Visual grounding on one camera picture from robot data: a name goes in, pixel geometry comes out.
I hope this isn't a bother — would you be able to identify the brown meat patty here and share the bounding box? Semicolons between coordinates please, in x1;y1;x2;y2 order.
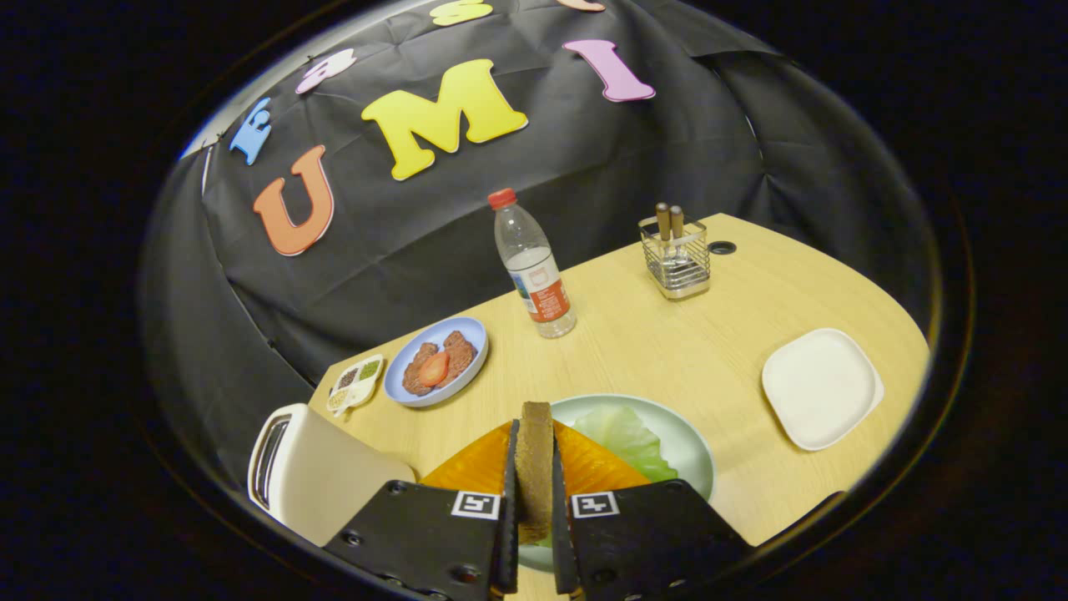
438;331;478;386
403;342;439;396

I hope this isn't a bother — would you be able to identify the white divided condiment dish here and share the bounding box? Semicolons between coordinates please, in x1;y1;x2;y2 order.
326;354;385;417

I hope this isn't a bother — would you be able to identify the brown toast bread slice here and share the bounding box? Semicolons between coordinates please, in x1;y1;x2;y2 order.
513;402;556;543

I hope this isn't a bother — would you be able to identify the blue round plate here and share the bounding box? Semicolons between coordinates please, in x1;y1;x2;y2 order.
384;316;489;408

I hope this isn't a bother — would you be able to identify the metal wire cutlery holder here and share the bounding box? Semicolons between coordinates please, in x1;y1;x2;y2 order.
638;215;712;301

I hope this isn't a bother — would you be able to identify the clear plastic bottle red cap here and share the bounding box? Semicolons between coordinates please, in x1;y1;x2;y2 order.
487;188;577;339

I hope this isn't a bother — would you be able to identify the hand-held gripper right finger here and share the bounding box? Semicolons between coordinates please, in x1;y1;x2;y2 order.
551;419;752;601

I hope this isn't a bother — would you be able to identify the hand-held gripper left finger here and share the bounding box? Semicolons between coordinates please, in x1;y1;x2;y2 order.
324;419;520;601

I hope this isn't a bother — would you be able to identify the pale green round plate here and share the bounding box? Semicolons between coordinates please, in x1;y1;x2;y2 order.
517;394;716;577

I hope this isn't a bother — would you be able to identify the green lettuce leaf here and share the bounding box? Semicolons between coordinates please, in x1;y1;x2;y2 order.
572;406;678;483

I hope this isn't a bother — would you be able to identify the black backdrop cloth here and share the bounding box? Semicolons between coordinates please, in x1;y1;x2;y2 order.
138;0;935;493

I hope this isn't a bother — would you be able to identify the white toaster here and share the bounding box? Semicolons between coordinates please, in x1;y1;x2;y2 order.
247;403;416;548

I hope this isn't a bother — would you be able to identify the white square plate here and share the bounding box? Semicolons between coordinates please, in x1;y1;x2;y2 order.
761;328;885;452

